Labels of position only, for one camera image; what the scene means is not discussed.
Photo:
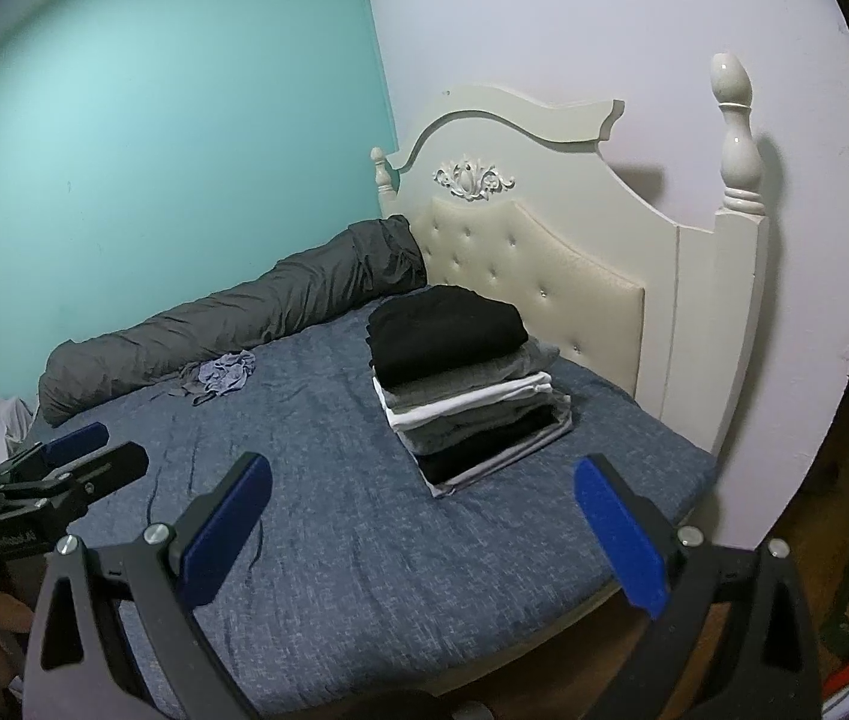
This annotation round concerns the cream tufted headboard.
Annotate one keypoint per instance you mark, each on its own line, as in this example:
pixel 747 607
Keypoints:
pixel 582 187

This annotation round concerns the dark grey small cloth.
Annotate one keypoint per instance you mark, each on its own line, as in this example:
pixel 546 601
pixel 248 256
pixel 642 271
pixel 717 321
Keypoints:
pixel 190 375

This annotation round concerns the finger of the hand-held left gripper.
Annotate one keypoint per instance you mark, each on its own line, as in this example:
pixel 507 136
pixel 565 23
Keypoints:
pixel 105 469
pixel 72 436

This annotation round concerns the black garment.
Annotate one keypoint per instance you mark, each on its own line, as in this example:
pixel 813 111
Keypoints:
pixel 484 454
pixel 447 330

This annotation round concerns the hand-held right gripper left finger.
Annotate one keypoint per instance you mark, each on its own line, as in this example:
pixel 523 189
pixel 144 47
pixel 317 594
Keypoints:
pixel 225 532

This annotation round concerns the blue-grey underwear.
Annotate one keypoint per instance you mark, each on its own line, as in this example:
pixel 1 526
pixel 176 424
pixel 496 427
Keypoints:
pixel 225 375

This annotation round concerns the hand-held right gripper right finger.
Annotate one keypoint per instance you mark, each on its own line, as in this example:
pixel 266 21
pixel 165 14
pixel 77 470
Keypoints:
pixel 619 532

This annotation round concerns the light grey blanket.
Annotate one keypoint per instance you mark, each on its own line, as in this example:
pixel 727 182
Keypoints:
pixel 8 420

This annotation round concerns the black folded garment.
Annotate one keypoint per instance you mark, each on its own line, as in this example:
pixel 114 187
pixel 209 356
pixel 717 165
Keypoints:
pixel 484 454

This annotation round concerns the rolled dark grey duvet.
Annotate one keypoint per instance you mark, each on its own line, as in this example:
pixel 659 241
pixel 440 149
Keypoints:
pixel 244 307

